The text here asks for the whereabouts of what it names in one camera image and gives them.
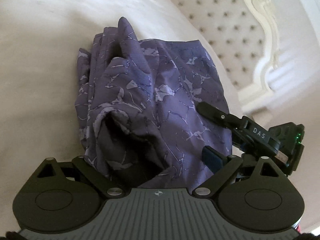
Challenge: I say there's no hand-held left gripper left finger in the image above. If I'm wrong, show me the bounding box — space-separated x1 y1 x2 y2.
37 156 124 198

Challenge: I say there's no white floral bedspread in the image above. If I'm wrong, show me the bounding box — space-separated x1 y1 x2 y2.
0 0 253 200

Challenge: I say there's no white tufted headboard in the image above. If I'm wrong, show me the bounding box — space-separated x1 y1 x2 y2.
160 0 283 105

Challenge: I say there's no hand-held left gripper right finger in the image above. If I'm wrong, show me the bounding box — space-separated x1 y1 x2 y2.
192 146 285 198

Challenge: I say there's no purple patterned hooded jacket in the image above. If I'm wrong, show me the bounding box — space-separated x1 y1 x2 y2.
74 17 230 188

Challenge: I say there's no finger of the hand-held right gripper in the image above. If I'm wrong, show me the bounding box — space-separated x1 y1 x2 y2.
196 102 249 130

